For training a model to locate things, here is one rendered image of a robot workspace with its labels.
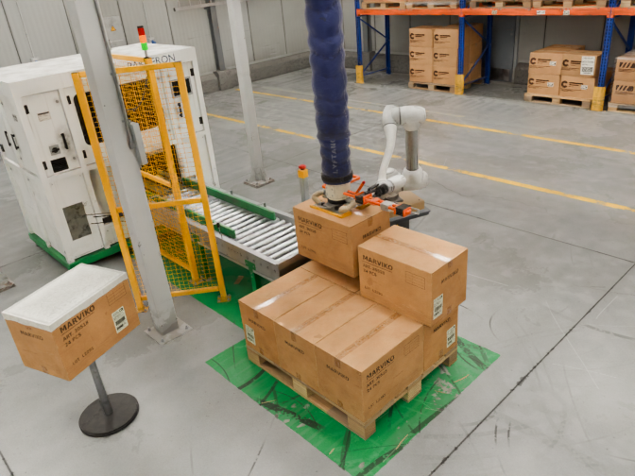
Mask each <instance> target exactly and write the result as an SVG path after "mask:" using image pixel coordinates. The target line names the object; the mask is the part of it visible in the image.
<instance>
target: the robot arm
mask: <svg viewBox="0 0 635 476"><path fill-rule="evenodd" d="M425 120H426V113H425V108H423V107H421V106H403V107H399V108H396V107H395V106H393V105H386V106H385V108H384V111H383V127H384V131H385V134H386V150H385V154H384V157H383V160H382V163H381V167H380V170H379V176H378V181H376V183H375V184H374V185H372V186H370V187H369V188H368V190H367V191H366V192H365V193H364V194H363V195H360V196H361V197H363V196H366V195H369V193H372V197H378V198H381V200H384V201H385V197H386V198H388V199H389V201H390V202H397V203H398V202H403V199H402V198H401V197H400V196H399V192H401V191H416V190H420V189H422V188H424V187H426V186H427V184H428V175H427V173H426V172H425V171H422V169H421V167H420V166H419V127H420V123H423V122H424V121H425ZM398 125H403V128H404V133H405V159H406V167H405V168H404V169H403V172H402V173H399V172H398V171H397V170H396V169H394V168H388V165H389V162H390V159H391V156H392V153H393V150H394V146H395V141H396V130H397V126H398ZM372 189H373V190H372Z"/></svg>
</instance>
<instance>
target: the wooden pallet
mask: <svg viewBox="0 0 635 476"><path fill-rule="evenodd" d="M246 346H247V351H248V357H249V360H251V361H252V362H253V363H255V364H256V365H257V366H259V367H260V368H262V369H263V370H265V371H266V372H267V373H269V374H270V375H272V376H273V377H275V378H276V379H278V380H279V381H280V382H282V383H284V384H285V385H287V386H288V387H289V388H291V389H292V390H294V391H295V392H297V393H298V394H299V395H301V396H302V397H304V398H305V399H307V400H308V401H310V402H311V403H313V404H314V405H316V407H318V408H319V409H320V410H322V411H323V412H325V413H326V414H328V415H329V416H330V417H332V418H334V419H335V420H337V421H338V422H339V423H341V424H342V425H344V426H345V427H347V428H348V429H349V430H351V431H352V432H354V433H355V434H357V435H359V436H360V437H361V438H363V439H364V440H367V439H368V438H369V437H370V436H371V435H373V434H374V433H375V432H376V428H375V419H376V418H377V417H379V416H380V415H381V414H382V413H383V412H385V411H386V410H387V409H388V408H389V407H390V406H392V405H393V404H394V403H395V402H396V401H397V400H399V399H402V400H404V401H406V402H409V401H411V400H412V399H413V398H415V397H416V396H417V395H418V394H419V393H420V392H421V380H422V379H423V378H424V377H426V376H427V375H428V374H429V373H430V372H431V371H433V370H434V369H435V368H436V367H437V366H439V365H440V364H444V365H446V366H451V365H452V364H453V363H454V362H455V361H456V360H457V345H456V346H454V347H453V348H452V349H451V350H449V351H448V352H447V353H446V354H445V355H444V356H442V357H441V358H440V359H439V360H438V361H437V362H435V363H434V364H433V365H432V366H430V367H429V368H428V369H427V370H426V371H425V372H423V373H422V374H421V375H420V376H419V377H418V378H417V379H416V380H415V381H413V382H412V383H411V384H409V385H408V386H407V387H406V388H405V389H404V390H403V391H402V392H401V393H400V394H398V395H397V396H396V397H395V398H394V399H392V400H391V401H390V402H389V403H388V404H386V405H385V406H384V407H383V408H382V409H381V410H379V411H378V412H377V413H376V414H375V415H373V416H372V417H371V418H370V419H369V420H367V421H366V422H365V423H364V422H362V421H361V420H359V419H358V418H356V417H355V416H353V415H351V414H350V413H348V412H347V411H345V410H344V409H342V408H341V407H339V406H338V405H336V404H335V403H333V402H332V401H330V400H329V399H327V398H325V397H324V396H323V395H321V394H320V393H319V392H318V391H316V390H315V389H313V388H312V387H310V386H309V385H307V384H306V383H304V382H302V381H301V380H299V379H298V378H296V377H295V376H293V375H292V374H290V373H289V372H287V371H286V370H284V369H283V368H281V367H280V366H278V365H276V364H275V363H273V362H272V361H270V360H269V359H267V357H265V356H264V355H262V354H261V353H259V352H258V351H256V350H255V349H253V348H251V347H250V346H248V345H247V344H246Z"/></svg>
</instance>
